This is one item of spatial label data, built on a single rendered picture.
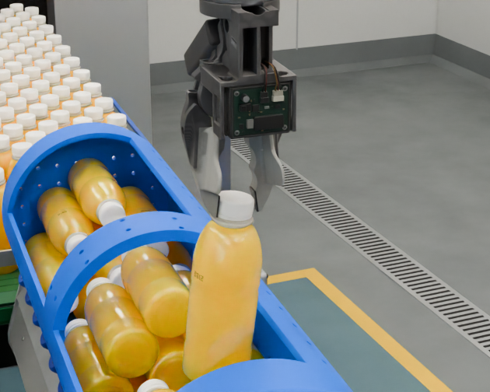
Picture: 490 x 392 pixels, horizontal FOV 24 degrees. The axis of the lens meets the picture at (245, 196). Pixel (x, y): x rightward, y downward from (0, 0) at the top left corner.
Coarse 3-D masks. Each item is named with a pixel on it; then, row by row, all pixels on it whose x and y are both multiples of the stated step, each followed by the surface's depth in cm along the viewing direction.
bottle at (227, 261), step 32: (224, 224) 108; (224, 256) 108; (256, 256) 109; (192, 288) 111; (224, 288) 109; (256, 288) 111; (192, 320) 111; (224, 320) 110; (192, 352) 112; (224, 352) 111
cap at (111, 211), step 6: (108, 204) 167; (114, 204) 167; (102, 210) 167; (108, 210) 167; (114, 210) 167; (120, 210) 167; (102, 216) 167; (108, 216) 167; (114, 216) 167; (120, 216) 168; (102, 222) 167; (108, 222) 167
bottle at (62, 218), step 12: (48, 192) 181; (60, 192) 180; (48, 204) 178; (60, 204) 176; (72, 204) 176; (48, 216) 175; (60, 216) 172; (72, 216) 171; (84, 216) 173; (48, 228) 173; (60, 228) 170; (72, 228) 169; (84, 228) 170; (60, 240) 170; (60, 252) 171
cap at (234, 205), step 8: (224, 192) 110; (232, 192) 110; (240, 192) 110; (224, 200) 108; (232, 200) 108; (240, 200) 108; (248, 200) 108; (224, 208) 108; (232, 208) 107; (240, 208) 108; (248, 208) 108; (224, 216) 108; (232, 216) 108; (240, 216) 108; (248, 216) 108
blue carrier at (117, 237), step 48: (48, 144) 177; (96, 144) 183; (144, 144) 180; (96, 240) 143; (144, 240) 141; (192, 240) 143; (48, 336) 144; (288, 336) 119; (192, 384) 109; (240, 384) 107; (288, 384) 107; (336, 384) 112
